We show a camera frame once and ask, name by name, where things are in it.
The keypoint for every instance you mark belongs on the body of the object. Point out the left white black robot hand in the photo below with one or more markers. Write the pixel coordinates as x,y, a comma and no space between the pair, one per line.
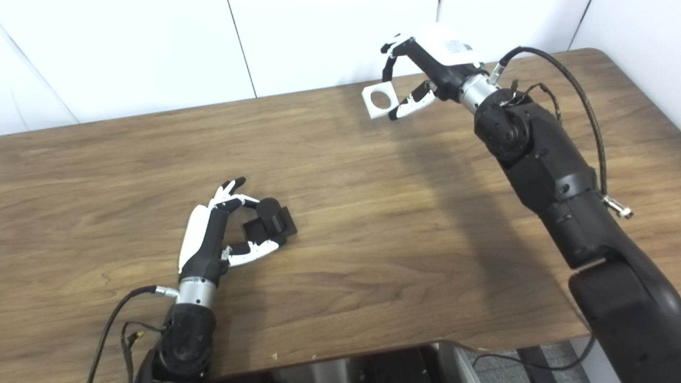
205,244

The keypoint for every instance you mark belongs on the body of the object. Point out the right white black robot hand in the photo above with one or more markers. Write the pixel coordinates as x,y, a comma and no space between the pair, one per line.
444,58

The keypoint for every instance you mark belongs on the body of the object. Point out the black peg with square base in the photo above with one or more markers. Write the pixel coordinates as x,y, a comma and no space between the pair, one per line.
274,215

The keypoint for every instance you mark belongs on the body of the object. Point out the white square piece with hole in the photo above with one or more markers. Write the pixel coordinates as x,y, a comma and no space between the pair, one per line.
370,109

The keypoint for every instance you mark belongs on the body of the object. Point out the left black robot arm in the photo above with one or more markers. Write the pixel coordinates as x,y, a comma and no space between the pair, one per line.
183,335

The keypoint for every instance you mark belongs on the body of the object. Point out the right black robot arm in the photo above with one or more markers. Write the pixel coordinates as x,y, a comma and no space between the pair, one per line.
558,186

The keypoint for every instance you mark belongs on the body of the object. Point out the black robot torso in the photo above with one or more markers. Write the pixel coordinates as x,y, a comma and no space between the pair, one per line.
383,367

